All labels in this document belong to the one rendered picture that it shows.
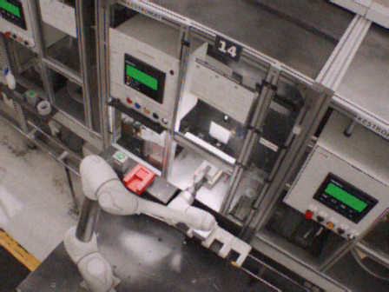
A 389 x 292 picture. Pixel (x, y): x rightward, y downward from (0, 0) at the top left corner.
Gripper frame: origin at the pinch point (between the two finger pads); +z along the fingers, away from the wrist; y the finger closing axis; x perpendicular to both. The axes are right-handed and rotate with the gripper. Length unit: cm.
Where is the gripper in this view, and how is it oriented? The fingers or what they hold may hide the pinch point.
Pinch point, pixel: (206, 173)
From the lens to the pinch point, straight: 232.7
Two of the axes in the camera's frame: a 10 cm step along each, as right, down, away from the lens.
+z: 5.3, -6.0, 5.9
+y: 1.3, -6.4, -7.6
